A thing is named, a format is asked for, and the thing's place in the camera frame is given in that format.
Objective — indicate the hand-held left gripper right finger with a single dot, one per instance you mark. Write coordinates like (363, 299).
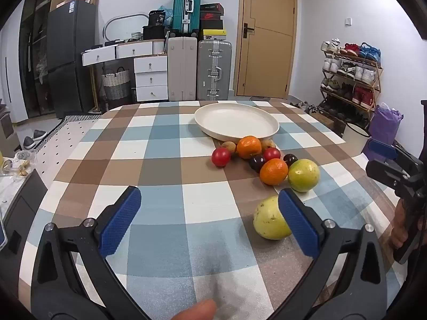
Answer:
(297, 220)

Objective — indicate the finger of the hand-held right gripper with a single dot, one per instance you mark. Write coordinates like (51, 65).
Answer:
(380, 170)
(382, 148)

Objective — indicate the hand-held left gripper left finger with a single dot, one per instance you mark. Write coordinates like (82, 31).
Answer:
(120, 220)

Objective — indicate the yellow-green guava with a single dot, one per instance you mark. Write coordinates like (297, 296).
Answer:
(303, 175)
(267, 221)

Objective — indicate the dark purple plum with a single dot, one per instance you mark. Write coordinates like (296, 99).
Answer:
(290, 158)
(256, 163)

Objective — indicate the red round tomato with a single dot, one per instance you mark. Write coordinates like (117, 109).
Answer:
(272, 154)
(221, 156)

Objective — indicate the orange mandarin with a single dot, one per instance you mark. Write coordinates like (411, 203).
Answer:
(273, 171)
(248, 146)

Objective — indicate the white round plate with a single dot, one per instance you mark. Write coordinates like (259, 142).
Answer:
(233, 120)

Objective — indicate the person's right hand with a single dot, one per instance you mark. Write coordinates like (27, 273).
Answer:
(397, 230)

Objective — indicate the person's left hand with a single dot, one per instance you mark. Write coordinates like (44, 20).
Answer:
(196, 310)

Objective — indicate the purple bag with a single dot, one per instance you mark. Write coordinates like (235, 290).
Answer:
(387, 123)

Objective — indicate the white waste bin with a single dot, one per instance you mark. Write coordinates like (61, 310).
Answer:
(355, 138)

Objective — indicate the brown cardboard box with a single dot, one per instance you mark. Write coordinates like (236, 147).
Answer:
(328, 121)

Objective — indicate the wooden shoe rack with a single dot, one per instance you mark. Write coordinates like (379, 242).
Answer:
(377, 83)

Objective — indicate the checked tablecloth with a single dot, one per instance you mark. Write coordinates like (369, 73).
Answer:
(166, 160)

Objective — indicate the assorted racked shoes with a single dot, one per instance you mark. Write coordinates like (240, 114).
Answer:
(362, 73)

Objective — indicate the small brown longan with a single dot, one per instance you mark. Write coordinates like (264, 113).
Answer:
(268, 144)
(229, 146)

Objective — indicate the loose pairs of shoes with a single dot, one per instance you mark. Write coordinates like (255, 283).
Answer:
(302, 105)

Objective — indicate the black flat case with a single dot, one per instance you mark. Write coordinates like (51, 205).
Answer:
(25, 203)

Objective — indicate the grey slipper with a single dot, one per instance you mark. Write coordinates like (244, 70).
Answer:
(29, 142)
(39, 134)

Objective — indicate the grey woven basket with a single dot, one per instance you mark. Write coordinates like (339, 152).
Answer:
(116, 85)

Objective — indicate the white drawer dresser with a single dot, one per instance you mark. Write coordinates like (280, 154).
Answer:
(150, 80)

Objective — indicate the grey storage box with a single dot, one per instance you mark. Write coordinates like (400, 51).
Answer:
(6, 123)

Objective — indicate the wooden door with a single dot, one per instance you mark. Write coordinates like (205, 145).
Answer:
(263, 40)

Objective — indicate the beige suitcase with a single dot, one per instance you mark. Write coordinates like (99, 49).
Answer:
(181, 70)

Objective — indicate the silver suitcase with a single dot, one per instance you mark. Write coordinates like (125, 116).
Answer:
(213, 70)

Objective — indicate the dark grey refrigerator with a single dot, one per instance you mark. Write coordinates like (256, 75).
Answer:
(66, 56)

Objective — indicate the dark glass cabinet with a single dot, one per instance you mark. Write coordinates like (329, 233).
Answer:
(33, 56)

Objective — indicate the black storage box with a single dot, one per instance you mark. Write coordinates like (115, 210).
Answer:
(154, 32)

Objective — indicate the grey oval hoop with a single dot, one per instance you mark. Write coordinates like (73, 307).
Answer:
(108, 25)

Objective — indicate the yellow and black shoe box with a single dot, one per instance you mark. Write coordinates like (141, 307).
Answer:
(215, 34)

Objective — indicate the black round bag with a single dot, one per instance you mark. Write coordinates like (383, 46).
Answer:
(156, 18)

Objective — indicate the blue plastic bag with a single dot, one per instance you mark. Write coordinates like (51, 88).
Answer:
(167, 15)

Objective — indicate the red and black shoe box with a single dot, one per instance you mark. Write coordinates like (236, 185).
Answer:
(211, 15)

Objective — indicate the teal suitcase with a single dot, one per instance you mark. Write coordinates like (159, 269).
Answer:
(185, 6)

